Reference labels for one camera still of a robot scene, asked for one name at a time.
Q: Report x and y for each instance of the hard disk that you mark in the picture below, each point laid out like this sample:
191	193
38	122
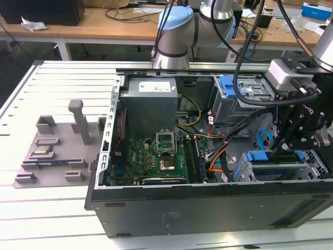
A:
257	156

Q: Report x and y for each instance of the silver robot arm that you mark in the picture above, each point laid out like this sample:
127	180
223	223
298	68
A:
177	34

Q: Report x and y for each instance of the grey metal disk bay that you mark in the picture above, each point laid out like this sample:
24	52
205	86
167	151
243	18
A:
307	172

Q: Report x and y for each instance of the grey metal drive cage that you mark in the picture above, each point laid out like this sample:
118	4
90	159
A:
226	112

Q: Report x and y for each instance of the blue plastic cage latch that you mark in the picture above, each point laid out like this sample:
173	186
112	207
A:
227	87

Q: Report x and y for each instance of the blue cardboard box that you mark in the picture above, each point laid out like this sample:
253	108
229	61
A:
316	11

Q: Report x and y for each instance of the black RAM slot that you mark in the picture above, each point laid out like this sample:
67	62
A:
195	156
189	159

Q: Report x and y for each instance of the CPU socket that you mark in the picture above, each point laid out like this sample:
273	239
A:
166	164

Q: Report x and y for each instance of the black PC case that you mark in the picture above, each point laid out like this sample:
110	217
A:
182	208

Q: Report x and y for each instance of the grey power supply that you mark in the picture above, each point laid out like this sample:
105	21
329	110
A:
148	109

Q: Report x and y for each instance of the black graphics card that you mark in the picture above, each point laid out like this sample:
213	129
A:
161	180

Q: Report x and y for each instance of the green motherboard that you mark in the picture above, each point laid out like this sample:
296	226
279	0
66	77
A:
140	156

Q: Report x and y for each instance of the black case fan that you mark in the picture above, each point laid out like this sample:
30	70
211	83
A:
120	135

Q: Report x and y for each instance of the wooden desk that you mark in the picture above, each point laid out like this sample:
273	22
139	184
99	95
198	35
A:
86	26

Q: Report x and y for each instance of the grey parts rack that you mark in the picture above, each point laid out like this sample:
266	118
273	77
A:
65	169

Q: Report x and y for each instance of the silver CPU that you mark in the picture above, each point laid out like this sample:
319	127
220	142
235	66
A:
43	150

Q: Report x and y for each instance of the black box on desk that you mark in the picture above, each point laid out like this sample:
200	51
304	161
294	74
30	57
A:
39	11

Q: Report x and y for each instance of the crumpled white paper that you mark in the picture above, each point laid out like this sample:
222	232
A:
33	24

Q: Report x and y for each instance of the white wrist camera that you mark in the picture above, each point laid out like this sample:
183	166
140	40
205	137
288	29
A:
281	74

